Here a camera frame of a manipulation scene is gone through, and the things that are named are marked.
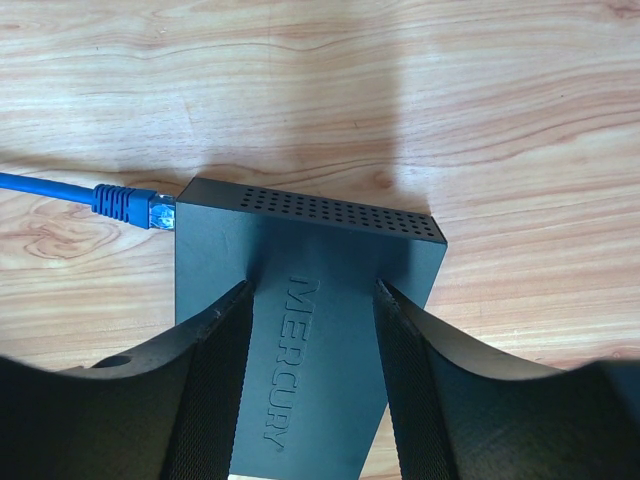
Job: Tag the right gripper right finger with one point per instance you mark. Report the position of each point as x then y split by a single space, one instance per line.
462 409

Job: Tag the black network switch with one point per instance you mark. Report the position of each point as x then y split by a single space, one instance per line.
314 393

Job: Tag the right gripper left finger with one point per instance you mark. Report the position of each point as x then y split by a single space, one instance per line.
164 409

